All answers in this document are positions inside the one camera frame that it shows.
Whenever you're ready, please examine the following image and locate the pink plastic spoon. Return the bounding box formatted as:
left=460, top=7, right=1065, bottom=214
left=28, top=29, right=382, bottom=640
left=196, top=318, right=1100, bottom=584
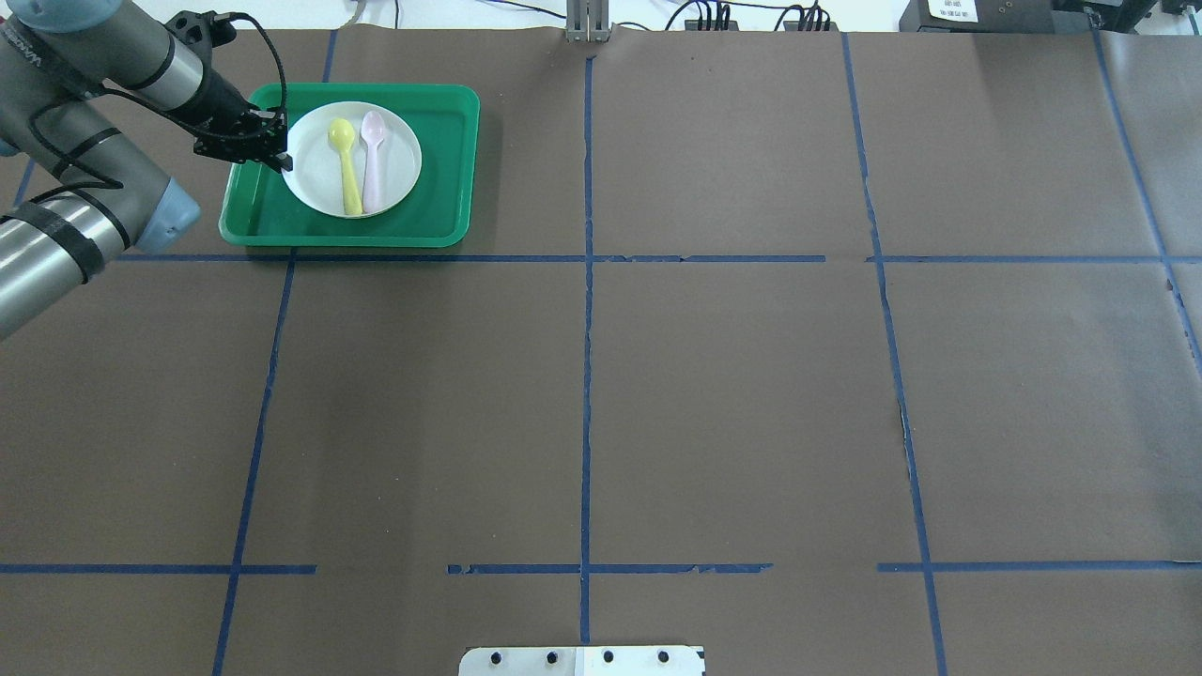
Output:
left=361, top=109, right=388, bottom=214

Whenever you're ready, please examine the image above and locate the black device with label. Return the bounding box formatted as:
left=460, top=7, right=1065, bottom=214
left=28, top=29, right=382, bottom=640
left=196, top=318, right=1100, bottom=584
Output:
left=898, top=1, right=1055, bottom=34

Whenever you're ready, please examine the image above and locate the white round plate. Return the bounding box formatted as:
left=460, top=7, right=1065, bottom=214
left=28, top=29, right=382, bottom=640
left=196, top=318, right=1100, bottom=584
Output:
left=284, top=101, right=424, bottom=219

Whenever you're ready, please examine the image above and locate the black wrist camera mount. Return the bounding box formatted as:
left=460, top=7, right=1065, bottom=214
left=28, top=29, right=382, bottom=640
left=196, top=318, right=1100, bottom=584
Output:
left=163, top=11, right=238, bottom=52

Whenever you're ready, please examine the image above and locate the white metal mounting plate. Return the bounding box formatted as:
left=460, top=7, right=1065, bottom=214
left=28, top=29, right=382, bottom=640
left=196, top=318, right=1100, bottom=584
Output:
left=458, top=645, right=707, bottom=675

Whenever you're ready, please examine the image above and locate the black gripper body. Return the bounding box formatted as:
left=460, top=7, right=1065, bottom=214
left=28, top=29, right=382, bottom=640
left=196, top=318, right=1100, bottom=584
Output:
left=169, top=71, right=288, bottom=164

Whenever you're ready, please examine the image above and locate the yellow plastic spoon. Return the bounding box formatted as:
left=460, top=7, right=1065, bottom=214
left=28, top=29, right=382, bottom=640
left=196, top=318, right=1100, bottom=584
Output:
left=328, top=118, right=364, bottom=217

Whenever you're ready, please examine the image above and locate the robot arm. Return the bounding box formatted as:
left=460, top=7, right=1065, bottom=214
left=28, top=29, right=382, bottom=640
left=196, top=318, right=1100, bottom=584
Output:
left=1, top=1, right=293, bottom=337

